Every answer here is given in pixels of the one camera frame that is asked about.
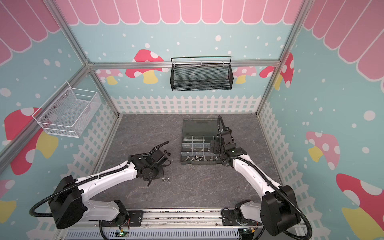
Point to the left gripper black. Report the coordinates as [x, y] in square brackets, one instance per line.
[160, 174]

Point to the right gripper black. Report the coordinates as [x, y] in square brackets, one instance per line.
[216, 147]

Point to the grey transparent organizer box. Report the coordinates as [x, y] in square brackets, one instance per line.
[198, 137]

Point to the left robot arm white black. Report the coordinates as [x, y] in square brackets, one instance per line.
[72, 200]

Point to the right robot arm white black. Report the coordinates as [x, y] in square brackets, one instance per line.
[278, 211]

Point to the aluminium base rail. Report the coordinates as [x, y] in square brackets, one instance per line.
[153, 219]

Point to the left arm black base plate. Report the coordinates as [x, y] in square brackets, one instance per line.
[132, 218]

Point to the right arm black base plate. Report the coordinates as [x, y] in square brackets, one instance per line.
[230, 217]

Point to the black wire mesh basket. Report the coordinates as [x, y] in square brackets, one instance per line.
[212, 73]

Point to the white wire mesh basket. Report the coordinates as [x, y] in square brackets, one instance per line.
[69, 113]

